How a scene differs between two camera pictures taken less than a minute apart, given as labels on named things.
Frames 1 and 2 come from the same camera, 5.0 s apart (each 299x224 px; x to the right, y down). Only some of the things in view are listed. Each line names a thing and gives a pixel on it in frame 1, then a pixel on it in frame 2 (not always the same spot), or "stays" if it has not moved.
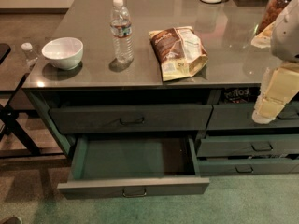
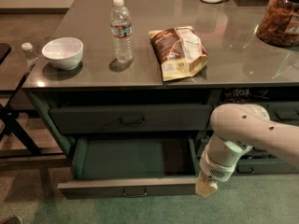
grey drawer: x=129 y=119 stays
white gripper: x=287 y=37 -> x=215 y=168
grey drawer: x=132 y=167 stays
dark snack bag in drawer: x=240 y=95 stays
